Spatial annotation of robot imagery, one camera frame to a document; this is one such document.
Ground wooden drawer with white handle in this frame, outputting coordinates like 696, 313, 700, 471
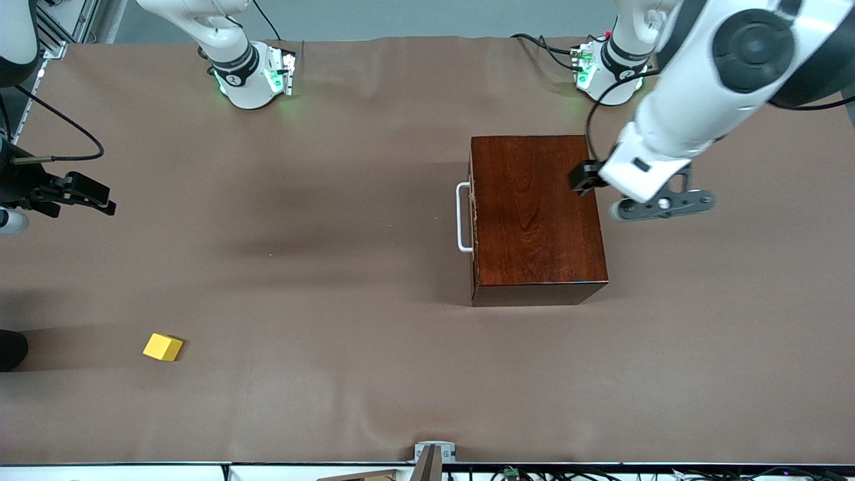
456, 144, 478, 288

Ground yellow wooden block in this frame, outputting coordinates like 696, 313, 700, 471
143, 333, 184, 363

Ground dark wooden drawer cabinet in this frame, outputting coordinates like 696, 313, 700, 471
470, 135, 609, 307

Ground black round object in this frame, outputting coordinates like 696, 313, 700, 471
0, 329, 29, 372

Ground brown table cloth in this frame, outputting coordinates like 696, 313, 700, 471
0, 32, 855, 466

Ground brown wooden board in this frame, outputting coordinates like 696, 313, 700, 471
315, 469, 396, 481

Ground black left base cable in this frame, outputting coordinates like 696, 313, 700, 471
511, 32, 580, 71

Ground black base cable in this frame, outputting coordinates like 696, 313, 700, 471
250, 0, 283, 41
511, 32, 580, 71

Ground silver aluminium frame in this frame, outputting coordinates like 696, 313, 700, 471
30, 0, 128, 61

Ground black right base cable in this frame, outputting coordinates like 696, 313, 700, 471
250, 0, 283, 41

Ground grey metal mount bracket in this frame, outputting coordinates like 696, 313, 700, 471
414, 441, 456, 464

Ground brown slanted wooden post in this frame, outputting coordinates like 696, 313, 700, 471
409, 446, 443, 481

